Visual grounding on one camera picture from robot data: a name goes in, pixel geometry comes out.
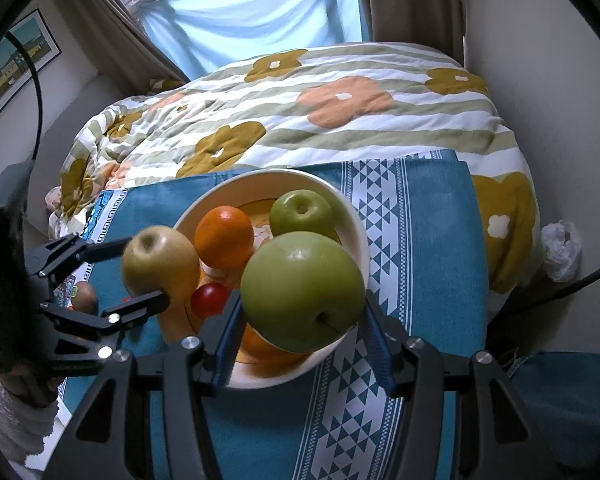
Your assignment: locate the orange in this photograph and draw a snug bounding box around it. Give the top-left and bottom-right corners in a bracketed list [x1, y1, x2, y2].
[195, 205, 255, 269]

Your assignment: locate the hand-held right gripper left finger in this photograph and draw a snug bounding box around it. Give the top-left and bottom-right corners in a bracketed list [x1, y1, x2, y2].
[45, 287, 246, 480]

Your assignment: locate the cream bowl with bear print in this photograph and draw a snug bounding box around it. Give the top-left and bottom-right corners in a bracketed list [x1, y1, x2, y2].
[158, 167, 371, 391]

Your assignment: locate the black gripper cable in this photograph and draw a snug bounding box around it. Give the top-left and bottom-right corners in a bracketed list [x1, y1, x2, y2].
[5, 30, 45, 166]

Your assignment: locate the floral striped duvet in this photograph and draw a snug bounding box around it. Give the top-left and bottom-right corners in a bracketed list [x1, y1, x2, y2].
[47, 41, 541, 295]

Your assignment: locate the brown kiwi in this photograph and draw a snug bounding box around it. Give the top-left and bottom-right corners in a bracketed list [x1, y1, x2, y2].
[74, 281, 100, 313]

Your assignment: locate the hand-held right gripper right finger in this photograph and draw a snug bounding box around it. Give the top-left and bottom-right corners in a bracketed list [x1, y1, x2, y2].
[362, 295, 546, 480]

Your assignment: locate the white plastic bag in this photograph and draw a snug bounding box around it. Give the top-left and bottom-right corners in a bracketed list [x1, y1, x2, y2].
[540, 220, 583, 283]

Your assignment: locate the light blue window cloth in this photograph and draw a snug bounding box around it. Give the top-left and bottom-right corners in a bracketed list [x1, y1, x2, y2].
[137, 0, 373, 81]

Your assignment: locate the green apple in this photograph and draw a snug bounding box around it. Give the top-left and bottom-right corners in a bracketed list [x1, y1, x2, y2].
[269, 189, 335, 241]
[240, 231, 367, 355]

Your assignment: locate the blue patterned tablecloth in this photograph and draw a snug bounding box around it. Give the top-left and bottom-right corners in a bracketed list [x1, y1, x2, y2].
[55, 149, 491, 480]

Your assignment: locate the framed wall poster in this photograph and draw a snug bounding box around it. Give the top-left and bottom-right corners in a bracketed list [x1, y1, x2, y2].
[0, 7, 62, 136]

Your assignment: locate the brown curtain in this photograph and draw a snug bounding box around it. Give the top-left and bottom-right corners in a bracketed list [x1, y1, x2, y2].
[55, 0, 191, 93]
[350, 0, 468, 66]

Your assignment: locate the yellow-red apple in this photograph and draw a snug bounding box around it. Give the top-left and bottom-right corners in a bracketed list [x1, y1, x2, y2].
[121, 226, 202, 306]

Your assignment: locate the dark blue cloth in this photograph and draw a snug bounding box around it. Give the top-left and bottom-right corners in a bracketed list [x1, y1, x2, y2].
[510, 350, 600, 466]

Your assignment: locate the grey padded headboard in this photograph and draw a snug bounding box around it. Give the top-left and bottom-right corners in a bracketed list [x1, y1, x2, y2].
[0, 72, 126, 201]

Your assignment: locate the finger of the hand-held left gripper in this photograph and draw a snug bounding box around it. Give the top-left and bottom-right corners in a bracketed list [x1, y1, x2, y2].
[39, 290, 171, 375]
[27, 234, 129, 293]

